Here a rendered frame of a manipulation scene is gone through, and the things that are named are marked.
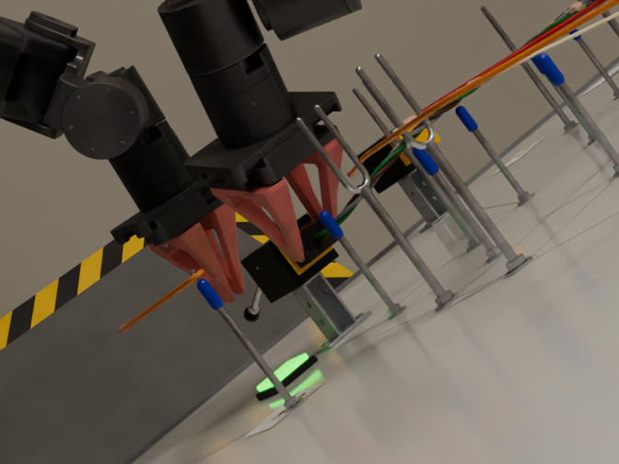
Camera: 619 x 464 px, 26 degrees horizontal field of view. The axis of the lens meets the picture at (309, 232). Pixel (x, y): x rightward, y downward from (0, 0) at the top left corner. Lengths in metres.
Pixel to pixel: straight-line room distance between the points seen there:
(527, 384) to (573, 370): 0.03
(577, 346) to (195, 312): 2.02
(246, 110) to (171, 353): 1.57
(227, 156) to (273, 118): 0.04
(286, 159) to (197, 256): 0.18
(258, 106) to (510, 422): 0.47
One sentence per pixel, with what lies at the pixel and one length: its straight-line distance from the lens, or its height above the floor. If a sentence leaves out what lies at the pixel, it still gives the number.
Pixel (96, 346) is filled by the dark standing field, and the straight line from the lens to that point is 2.47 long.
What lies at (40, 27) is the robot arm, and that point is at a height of 1.24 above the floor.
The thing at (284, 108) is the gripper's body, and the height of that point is 1.28.
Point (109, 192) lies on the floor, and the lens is 2.75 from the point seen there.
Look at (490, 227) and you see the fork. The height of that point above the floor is 1.35.
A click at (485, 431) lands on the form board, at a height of 1.48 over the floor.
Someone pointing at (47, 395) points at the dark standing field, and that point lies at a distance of 2.41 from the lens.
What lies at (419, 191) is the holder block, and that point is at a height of 0.96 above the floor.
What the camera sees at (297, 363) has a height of 1.12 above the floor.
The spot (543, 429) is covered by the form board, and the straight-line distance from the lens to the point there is 0.44.
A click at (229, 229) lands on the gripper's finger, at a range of 1.07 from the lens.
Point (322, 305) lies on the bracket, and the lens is 1.01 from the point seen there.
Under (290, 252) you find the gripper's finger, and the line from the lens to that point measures 0.95.
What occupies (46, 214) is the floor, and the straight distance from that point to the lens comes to 2.73.
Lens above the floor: 1.86
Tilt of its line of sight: 45 degrees down
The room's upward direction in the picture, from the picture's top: straight up
